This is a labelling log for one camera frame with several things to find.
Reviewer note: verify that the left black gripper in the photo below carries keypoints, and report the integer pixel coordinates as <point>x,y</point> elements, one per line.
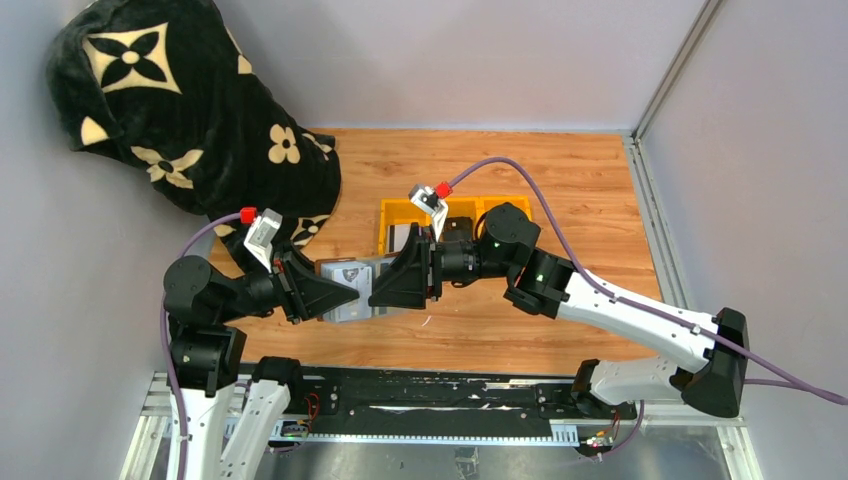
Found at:
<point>289,285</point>

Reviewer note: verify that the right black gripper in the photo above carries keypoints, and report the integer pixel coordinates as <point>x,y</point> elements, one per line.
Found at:
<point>429,271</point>

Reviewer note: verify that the brown leather card holder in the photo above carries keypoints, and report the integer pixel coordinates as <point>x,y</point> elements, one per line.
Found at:
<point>357,277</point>

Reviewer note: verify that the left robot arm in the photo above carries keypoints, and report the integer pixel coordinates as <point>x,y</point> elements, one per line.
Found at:
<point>205,353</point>

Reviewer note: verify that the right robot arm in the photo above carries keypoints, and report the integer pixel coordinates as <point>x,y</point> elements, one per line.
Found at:
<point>697,363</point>

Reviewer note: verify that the silver cards stack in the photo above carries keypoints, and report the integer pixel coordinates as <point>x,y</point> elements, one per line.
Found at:
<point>396,237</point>

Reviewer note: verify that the yellow bin with silver cards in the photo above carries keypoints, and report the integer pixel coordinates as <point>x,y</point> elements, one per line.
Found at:
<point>397,211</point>

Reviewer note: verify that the black cards stack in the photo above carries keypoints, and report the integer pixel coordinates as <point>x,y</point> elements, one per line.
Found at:
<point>458,229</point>

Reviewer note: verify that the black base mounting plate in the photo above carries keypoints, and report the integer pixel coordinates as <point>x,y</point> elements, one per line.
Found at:
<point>441,404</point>

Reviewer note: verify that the black floral plush blanket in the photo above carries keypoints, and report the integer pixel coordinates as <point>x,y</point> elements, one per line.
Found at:
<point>163,87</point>

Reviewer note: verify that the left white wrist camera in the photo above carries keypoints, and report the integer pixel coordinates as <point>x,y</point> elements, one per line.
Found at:
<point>260,236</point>

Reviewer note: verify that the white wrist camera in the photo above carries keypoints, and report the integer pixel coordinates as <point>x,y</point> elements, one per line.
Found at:
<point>431,202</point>
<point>260,236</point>

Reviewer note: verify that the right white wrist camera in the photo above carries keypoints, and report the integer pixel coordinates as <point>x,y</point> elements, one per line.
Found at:
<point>431,202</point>

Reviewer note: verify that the corner aluminium post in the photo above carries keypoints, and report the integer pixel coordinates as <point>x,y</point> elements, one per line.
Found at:
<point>660,244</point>

